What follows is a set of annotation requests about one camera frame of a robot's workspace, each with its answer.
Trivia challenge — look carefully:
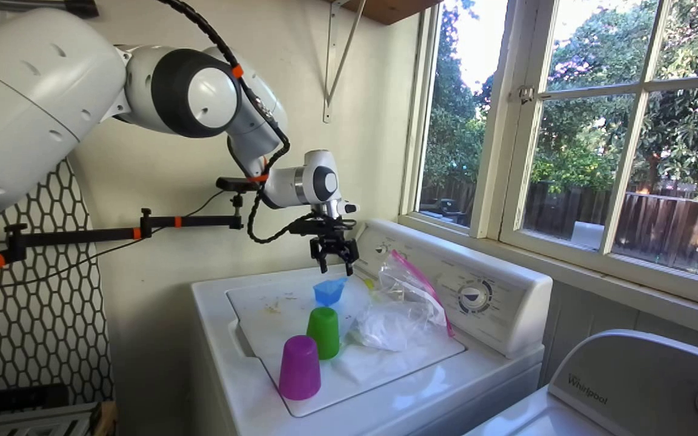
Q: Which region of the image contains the clear plastic zip bag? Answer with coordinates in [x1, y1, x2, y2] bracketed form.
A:
[346, 248, 457, 354]

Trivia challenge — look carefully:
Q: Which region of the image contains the white washer control knob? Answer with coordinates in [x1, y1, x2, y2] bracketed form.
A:
[455, 277, 496, 315]

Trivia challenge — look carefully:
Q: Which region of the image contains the white Amana washing machine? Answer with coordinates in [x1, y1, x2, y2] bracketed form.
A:
[188, 219, 555, 436]

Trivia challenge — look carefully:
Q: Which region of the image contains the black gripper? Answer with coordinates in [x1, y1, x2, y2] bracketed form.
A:
[286, 211, 360, 277]

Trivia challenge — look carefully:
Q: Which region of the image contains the cream wooden window frame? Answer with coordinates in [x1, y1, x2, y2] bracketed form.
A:
[399, 0, 698, 318]

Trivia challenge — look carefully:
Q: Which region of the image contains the pink plastic cup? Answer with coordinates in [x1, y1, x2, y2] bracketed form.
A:
[275, 335, 325, 403]

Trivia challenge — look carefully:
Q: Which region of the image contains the green plastic cup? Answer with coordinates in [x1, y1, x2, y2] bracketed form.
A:
[306, 305, 345, 360]

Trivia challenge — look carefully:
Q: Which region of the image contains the brown wooden shelf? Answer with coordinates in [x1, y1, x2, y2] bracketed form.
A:
[340, 0, 444, 27]

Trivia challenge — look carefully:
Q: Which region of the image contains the white Whirlpool laundry machine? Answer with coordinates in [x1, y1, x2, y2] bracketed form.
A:
[463, 328, 698, 436]

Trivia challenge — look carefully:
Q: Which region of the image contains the black hexagon mesh panel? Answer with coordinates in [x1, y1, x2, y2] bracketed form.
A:
[0, 159, 115, 406]

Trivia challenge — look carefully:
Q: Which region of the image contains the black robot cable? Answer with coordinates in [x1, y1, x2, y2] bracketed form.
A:
[158, 0, 320, 248]

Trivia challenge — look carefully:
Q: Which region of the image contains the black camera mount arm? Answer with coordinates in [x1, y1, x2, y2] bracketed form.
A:
[0, 204, 246, 282]

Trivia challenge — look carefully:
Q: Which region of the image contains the blue measuring cup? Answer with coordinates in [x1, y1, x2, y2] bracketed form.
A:
[313, 277, 348, 311]

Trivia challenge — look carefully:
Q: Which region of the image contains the black exterior camera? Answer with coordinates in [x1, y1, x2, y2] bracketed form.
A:
[216, 174, 263, 193]

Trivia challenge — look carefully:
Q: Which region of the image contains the wooden garden fence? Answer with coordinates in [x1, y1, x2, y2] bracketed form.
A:
[526, 190, 698, 285]

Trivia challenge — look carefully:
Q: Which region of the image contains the yellow-green plastic spoon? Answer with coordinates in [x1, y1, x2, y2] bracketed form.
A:
[357, 268, 382, 292]

